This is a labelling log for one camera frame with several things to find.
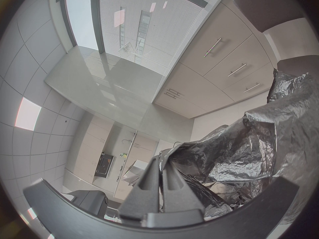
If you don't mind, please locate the beige cabinet with drawers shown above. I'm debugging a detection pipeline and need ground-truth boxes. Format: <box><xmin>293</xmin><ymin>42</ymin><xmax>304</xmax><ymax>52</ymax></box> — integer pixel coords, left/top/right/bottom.
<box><xmin>152</xmin><ymin>1</ymin><xmax>280</xmax><ymax>119</ymax></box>

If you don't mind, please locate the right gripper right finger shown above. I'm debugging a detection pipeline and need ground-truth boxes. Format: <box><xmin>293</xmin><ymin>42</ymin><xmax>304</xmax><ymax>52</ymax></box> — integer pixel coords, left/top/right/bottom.
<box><xmin>161</xmin><ymin>158</ymin><xmax>206</xmax><ymax>218</ymax></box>

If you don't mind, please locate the square ceiling light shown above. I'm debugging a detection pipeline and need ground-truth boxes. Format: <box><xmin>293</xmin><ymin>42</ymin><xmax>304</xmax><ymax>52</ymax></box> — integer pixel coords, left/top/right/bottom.
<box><xmin>14</xmin><ymin>97</ymin><xmax>42</xmax><ymax>131</ymax></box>

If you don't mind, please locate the grey and white chair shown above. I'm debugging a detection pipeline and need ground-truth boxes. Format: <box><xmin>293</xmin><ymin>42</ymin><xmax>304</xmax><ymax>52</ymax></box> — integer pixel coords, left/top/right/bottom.
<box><xmin>232</xmin><ymin>0</ymin><xmax>319</xmax><ymax>77</ymax></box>

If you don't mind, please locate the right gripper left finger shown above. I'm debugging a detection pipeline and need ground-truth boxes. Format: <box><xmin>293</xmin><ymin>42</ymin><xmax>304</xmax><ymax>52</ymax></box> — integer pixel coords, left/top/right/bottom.
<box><xmin>118</xmin><ymin>155</ymin><xmax>160</xmax><ymax>220</ymax></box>

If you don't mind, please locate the window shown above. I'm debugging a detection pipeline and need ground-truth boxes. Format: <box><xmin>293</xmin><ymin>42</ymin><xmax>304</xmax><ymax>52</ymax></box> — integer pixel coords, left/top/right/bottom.
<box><xmin>55</xmin><ymin>0</ymin><xmax>218</xmax><ymax>79</ymax></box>

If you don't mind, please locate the black plastic bag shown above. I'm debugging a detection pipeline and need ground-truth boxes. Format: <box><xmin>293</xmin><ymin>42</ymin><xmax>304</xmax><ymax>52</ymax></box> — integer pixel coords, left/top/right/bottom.
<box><xmin>158</xmin><ymin>68</ymin><xmax>319</xmax><ymax>225</ymax></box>

